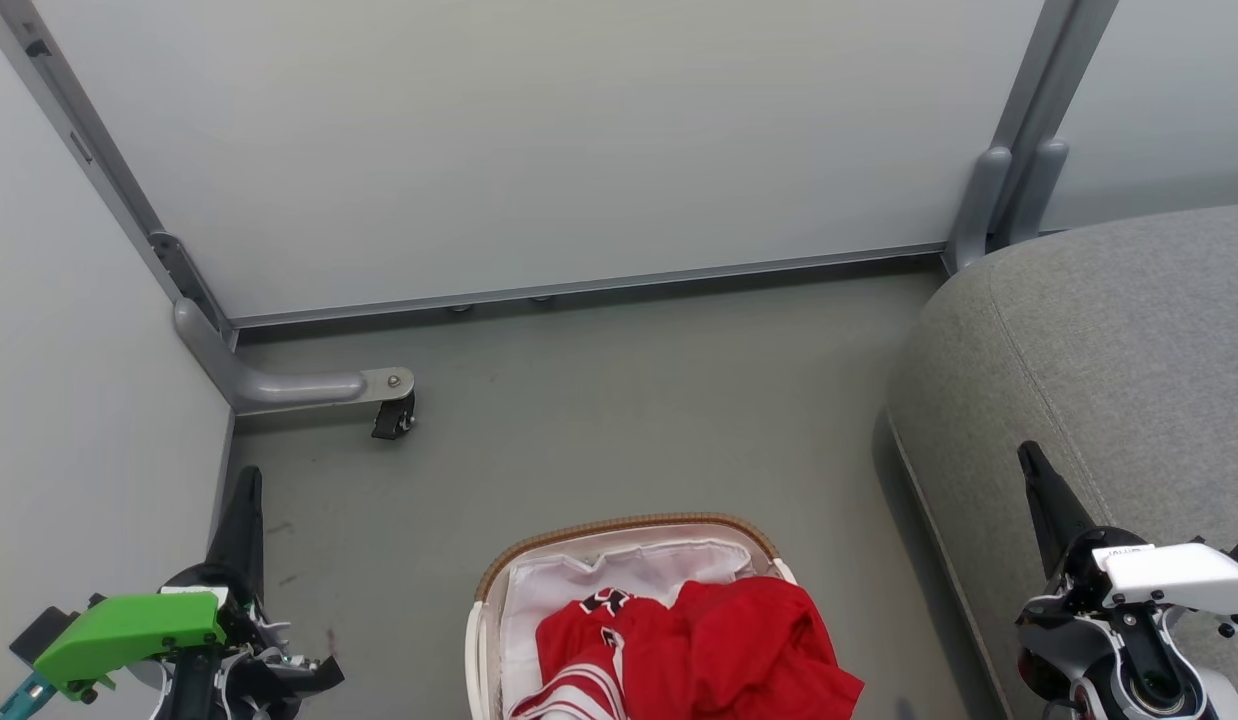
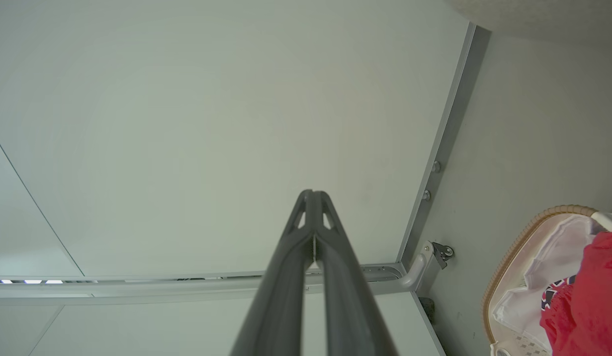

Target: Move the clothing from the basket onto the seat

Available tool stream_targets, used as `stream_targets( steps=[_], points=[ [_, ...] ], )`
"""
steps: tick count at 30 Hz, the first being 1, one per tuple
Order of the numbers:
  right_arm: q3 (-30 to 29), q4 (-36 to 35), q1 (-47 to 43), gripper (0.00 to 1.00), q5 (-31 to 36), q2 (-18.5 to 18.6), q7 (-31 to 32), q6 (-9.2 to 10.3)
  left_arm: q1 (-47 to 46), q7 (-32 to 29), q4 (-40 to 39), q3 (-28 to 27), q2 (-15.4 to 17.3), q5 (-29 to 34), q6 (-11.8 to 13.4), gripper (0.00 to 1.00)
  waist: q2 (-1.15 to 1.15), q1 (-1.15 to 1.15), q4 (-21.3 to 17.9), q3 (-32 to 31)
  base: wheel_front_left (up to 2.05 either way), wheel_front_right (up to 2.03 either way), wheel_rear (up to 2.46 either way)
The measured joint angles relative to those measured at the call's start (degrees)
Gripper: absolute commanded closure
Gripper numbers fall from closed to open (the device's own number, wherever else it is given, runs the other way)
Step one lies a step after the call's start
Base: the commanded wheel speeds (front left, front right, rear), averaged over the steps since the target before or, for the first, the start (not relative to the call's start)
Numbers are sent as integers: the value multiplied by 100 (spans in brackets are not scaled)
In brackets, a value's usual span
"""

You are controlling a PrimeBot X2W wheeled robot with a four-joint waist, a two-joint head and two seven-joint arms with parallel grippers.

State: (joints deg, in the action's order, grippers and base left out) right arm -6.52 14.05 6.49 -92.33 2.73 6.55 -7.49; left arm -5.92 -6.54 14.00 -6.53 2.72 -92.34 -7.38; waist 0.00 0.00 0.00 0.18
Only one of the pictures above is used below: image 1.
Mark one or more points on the red and white garment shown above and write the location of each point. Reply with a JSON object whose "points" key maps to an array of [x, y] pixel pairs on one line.
{"points": [[749, 650]]}

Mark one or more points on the wide white partition panel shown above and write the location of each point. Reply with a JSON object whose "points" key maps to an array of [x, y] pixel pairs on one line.
{"points": [[529, 130]]}

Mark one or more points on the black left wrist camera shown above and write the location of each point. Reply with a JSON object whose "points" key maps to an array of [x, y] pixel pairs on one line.
{"points": [[39, 630]]}

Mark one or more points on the grey partition bottom rail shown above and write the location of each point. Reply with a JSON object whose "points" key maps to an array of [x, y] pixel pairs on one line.
{"points": [[579, 285]]}

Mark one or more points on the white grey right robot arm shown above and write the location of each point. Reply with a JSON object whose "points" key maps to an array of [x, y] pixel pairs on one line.
{"points": [[1054, 660]]}

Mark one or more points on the grey partition foot bracket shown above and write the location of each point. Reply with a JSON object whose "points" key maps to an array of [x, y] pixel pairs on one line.
{"points": [[974, 210], [1034, 190]]}

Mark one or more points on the wicker laundry basket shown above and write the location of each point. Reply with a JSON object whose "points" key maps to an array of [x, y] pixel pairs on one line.
{"points": [[619, 524]]}

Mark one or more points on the white basket liner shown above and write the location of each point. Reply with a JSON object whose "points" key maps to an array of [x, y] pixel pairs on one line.
{"points": [[579, 575]]}

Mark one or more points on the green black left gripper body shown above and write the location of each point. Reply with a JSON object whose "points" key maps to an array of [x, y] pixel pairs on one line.
{"points": [[129, 630]]}

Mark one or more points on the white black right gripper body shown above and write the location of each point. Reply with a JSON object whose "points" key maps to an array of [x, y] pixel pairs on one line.
{"points": [[1179, 580]]}

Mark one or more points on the grey fabric sofa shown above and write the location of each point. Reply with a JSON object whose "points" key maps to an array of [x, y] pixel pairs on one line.
{"points": [[1129, 350]]}

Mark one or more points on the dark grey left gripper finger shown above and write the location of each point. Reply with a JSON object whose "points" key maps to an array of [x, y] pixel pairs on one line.
{"points": [[241, 540]]}

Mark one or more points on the grey partition foot with caster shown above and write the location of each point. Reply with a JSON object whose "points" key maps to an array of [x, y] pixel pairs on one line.
{"points": [[299, 388]]}

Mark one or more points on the grey double partition post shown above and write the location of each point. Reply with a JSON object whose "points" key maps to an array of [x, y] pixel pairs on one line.
{"points": [[1054, 80]]}

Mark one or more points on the grey partition post with slots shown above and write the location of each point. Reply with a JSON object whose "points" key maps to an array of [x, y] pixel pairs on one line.
{"points": [[114, 175]]}

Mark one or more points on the red white striped jersey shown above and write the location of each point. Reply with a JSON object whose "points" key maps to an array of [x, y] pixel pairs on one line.
{"points": [[569, 640]]}

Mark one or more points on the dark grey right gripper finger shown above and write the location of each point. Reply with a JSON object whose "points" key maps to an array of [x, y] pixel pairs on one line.
{"points": [[1057, 515]]}

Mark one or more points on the black caster wheel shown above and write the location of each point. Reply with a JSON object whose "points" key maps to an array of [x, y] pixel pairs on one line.
{"points": [[391, 418]]}

